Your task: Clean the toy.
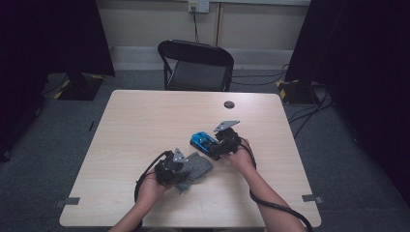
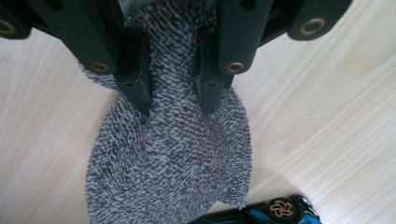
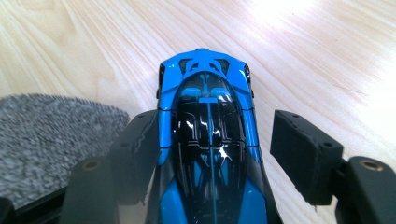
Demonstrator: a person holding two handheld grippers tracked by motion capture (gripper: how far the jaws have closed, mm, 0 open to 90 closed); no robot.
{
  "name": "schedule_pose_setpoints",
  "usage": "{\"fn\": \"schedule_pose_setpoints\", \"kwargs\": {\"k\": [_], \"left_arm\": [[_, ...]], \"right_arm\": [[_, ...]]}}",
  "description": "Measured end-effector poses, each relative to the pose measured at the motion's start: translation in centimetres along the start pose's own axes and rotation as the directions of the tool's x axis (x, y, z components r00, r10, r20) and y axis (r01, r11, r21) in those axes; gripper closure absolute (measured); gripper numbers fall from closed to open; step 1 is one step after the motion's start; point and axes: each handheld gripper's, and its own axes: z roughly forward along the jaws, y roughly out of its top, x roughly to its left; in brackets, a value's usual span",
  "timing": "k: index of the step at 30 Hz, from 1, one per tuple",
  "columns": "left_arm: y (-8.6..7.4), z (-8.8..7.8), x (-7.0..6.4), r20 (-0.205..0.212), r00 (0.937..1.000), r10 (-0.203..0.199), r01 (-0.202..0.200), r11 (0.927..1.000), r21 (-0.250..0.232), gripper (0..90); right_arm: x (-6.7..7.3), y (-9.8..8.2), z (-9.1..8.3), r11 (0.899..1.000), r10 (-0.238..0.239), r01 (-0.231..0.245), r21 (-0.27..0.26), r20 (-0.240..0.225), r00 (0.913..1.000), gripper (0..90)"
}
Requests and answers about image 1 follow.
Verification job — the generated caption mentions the black floor cables by stand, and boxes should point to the black floor cables by stand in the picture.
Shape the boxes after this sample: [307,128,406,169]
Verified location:
[287,90,335,140]

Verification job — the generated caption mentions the black curtain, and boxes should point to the black curtain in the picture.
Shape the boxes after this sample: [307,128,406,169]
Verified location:
[0,0,116,162]
[284,0,410,207]

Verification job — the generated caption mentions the grey tape strip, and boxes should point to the grey tape strip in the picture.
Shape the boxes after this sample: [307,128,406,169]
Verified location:
[301,193,324,205]
[54,196,81,208]

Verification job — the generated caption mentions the black floor cables by wall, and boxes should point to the black floor cables by wall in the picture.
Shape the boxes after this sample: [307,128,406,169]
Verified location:
[230,63,291,87]

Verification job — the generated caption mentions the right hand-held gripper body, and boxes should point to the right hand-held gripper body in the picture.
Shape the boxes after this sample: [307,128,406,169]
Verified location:
[213,120,244,157]

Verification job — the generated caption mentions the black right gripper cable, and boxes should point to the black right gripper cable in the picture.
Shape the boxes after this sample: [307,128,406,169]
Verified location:
[240,140,314,232]

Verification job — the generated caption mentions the white wall socket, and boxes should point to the white wall socket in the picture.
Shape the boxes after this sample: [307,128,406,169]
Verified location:
[188,0,211,14]

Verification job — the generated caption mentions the person's right hand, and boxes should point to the person's right hand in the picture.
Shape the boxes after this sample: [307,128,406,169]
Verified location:
[221,138,258,176]

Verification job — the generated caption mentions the beige wall pipe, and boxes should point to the beige wall pipe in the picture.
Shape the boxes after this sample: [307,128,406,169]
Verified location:
[214,2,225,46]

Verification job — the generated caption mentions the black stand base striped tape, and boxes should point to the black stand base striped tape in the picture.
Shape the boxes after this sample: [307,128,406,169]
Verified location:
[275,78,321,106]
[52,72,106,102]

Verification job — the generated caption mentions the person's left hand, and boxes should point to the person's left hand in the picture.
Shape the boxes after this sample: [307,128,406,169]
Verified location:
[136,175,171,209]

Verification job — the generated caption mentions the grey cloth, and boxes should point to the grey cloth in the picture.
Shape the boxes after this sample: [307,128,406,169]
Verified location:
[175,151,215,194]

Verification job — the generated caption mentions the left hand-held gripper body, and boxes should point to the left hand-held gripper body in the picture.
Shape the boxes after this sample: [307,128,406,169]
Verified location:
[154,147,191,187]

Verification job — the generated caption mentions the black socket cable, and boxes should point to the black socket cable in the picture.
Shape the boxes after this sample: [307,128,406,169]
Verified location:
[191,7,200,44]

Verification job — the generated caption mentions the black folding chair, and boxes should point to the black folding chair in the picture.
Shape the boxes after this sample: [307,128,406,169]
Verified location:
[157,39,235,92]

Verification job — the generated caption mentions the blue toy car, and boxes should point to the blue toy car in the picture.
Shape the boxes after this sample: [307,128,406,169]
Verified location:
[190,130,226,161]

